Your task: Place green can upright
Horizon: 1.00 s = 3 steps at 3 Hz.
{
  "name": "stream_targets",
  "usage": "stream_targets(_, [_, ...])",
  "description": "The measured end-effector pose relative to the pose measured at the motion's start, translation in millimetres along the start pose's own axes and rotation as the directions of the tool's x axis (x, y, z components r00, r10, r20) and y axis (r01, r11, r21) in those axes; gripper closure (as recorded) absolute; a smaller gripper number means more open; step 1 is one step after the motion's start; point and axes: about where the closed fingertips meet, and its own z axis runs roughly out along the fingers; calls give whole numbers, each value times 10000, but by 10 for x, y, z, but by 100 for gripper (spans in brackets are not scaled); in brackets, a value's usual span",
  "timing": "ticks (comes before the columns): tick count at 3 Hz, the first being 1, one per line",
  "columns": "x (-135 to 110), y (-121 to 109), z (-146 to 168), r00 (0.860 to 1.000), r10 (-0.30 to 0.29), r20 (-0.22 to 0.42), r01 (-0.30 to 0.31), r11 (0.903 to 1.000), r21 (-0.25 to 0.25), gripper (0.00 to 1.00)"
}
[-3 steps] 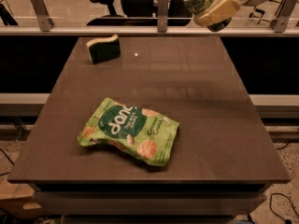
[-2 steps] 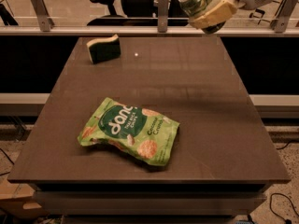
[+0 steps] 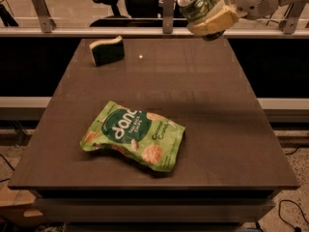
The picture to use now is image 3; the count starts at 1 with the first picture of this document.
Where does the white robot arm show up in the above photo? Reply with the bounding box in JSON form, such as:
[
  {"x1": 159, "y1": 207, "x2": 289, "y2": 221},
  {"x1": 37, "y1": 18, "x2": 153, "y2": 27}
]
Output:
[{"x1": 177, "y1": 0, "x2": 309, "y2": 38}]

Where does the black floor cable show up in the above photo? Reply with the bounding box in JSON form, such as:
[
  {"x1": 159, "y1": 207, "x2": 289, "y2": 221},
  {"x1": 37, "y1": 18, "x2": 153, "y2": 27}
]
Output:
[{"x1": 278, "y1": 199, "x2": 309, "y2": 232}]

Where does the cardboard box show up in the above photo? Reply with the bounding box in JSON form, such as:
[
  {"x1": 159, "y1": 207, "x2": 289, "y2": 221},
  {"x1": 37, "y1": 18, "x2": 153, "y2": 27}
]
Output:
[{"x1": 0, "y1": 184, "x2": 49, "y2": 227}]

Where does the green rice chips bag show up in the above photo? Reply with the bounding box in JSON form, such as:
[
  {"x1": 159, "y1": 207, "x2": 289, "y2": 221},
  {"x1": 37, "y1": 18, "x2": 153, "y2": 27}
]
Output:
[{"x1": 80, "y1": 101, "x2": 185, "y2": 172}]

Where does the left metal rail bracket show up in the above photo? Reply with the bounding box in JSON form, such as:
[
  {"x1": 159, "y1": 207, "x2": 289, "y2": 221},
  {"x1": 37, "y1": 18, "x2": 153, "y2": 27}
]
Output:
[{"x1": 31, "y1": 0, "x2": 56, "y2": 33}]

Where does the green soda can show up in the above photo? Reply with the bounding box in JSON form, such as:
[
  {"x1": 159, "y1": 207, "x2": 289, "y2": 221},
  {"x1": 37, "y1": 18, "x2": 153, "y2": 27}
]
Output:
[{"x1": 177, "y1": 0, "x2": 225, "y2": 42}]

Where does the middle metal rail bracket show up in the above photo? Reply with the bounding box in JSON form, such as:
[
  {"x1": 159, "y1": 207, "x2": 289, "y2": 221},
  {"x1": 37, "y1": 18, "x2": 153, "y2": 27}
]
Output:
[{"x1": 162, "y1": 0, "x2": 174, "y2": 34}]

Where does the right metal rail bracket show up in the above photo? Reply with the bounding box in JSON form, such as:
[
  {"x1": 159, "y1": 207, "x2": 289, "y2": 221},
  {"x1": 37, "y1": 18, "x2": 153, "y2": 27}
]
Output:
[{"x1": 279, "y1": 1, "x2": 306, "y2": 35}]

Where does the black office chair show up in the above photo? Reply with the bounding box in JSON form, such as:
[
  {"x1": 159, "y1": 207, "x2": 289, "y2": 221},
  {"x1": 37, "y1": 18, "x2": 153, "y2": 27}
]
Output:
[{"x1": 89, "y1": 0, "x2": 202, "y2": 28}]

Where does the green yellow sponge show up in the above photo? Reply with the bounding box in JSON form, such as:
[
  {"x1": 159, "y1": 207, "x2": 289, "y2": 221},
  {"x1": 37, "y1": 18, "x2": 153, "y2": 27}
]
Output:
[{"x1": 89, "y1": 36, "x2": 125, "y2": 67}]

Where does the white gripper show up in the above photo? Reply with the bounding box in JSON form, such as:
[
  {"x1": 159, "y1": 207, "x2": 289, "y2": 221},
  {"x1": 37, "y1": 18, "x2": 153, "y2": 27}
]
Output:
[{"x1": 187, "y1": 0, "x2": 279, "y2": 36}]

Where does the metal rail bracket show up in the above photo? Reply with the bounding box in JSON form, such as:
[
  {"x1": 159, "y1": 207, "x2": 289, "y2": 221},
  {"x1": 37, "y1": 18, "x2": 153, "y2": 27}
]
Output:
[
  {"x1": 31, "y1": 0, "x2": 56, "y2": 33},
  {"x1": 162, "y1": 0, "x2": 174, "y2": 34},
  {"x1": 279, "y1": 1, "x2": 306, "y2": 35}
]

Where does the horizontal metal rail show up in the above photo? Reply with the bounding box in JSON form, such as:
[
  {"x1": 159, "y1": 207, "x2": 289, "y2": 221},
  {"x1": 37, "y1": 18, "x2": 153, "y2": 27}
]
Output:
[{"x1": 0, "y1": 27, "x2": 309, "y2": 39}]

